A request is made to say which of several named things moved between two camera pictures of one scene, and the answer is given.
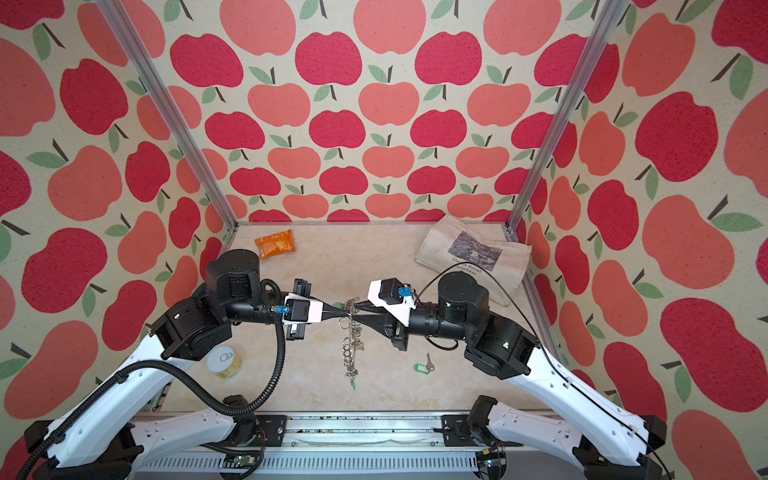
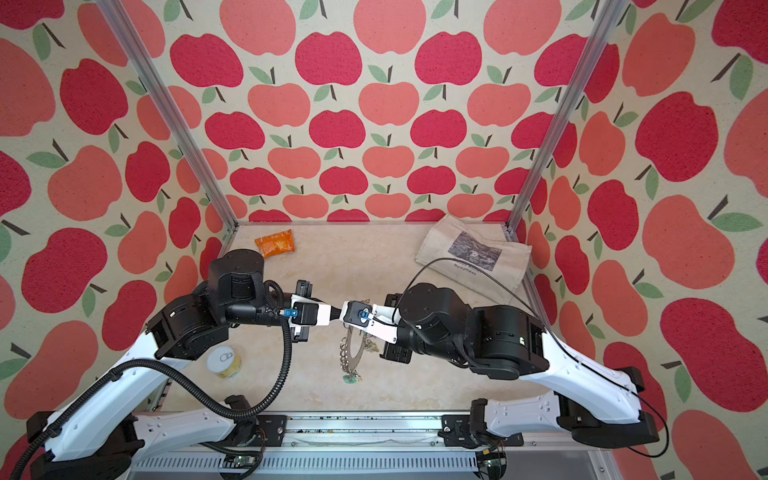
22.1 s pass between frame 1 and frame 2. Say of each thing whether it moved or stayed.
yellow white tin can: stayed
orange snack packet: stayed
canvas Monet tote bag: stayed
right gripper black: moved
